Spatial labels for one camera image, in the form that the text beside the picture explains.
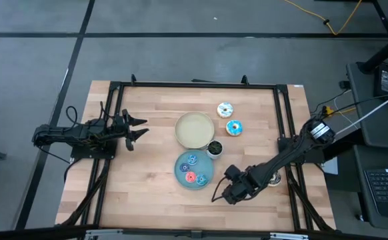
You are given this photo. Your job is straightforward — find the yellow extension cable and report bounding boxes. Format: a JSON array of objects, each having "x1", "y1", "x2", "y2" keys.
[{"x1": 283, "y1": 0, "x2": 363, "y2": 36}]

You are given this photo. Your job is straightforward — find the white rod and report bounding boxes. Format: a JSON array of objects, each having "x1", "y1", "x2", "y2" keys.
[{"x1": 333, "y1": 88, "x2": 388, "y2": 137}]

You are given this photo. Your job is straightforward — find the black rig crossbeam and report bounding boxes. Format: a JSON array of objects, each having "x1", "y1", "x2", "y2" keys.
[{"x1": 0, "y1": 225, "x2": 388, "y2": 240}]

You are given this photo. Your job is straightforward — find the silver metal bracket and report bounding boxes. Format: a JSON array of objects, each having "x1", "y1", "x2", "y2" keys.
[
  {"x1": 84, "y1": 228, "x2": 124, "y2": 240},
  {"x1": 269, "y1": 232, "x2": 310, "y2": 240}
]

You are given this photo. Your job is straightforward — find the teal round plate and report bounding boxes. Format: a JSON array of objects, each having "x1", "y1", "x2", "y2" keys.
[{"x1": 173, "y1": 149, "x2": 215, "y2": 191}]

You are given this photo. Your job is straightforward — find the beige round plate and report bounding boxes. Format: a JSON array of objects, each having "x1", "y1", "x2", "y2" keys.
[{"x1": 174, "y1": 111, "x2": 215, "y2": 150}]

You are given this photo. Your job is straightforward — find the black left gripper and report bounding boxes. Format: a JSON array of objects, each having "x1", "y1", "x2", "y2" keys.
[{"x1": 113, "y1": 108, "x2": 151, "y2": 153}]

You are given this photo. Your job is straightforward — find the black aluminium table frame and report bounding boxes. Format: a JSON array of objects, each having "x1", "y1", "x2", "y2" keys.
[{"x1": 55, "y1": 73, "x2": 337, "y2": 234}]

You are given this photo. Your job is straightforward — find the large white blue-drizzled donut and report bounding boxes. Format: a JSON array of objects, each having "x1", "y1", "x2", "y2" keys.
[{"x1": 217, "y1": 101, "x2": 235, "y2": 119}]

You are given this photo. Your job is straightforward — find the black side desk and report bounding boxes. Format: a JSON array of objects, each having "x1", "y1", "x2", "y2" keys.
[{"x1": 352, "y1": 145, "x2": 388, "y2": 233}]

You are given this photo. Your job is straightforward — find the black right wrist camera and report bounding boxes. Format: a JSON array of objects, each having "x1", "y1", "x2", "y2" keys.
[{"x1": 223, "y1": 164, "x2": 244, "y2": 183}]

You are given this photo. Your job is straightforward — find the white pot with green succulent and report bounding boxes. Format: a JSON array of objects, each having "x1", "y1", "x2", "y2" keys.
[{"x1": 205, "y1": 139, "x2": 225, "y2": 160}]

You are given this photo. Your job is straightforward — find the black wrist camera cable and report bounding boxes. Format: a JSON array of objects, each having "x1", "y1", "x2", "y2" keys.
[{"x1": 211, "y1": 175, "x2": 230, "y2": 203}]

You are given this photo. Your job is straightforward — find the white paper sheet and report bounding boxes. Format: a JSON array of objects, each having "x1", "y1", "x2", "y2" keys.
[{"x1": 322, "y1": 156, "x2": 339, "y2": 176}]

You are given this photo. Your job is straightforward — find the large blue frosted donut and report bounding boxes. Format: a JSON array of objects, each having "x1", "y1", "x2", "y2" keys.
[{"x1": 225, "y1": 119, "x2": 244, "y2": 137}]

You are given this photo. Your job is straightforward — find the black diagonal pole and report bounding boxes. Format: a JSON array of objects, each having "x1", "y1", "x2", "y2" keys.
[{"x1": 360, "y1": 28, "x2": 388, "y2": 73}]

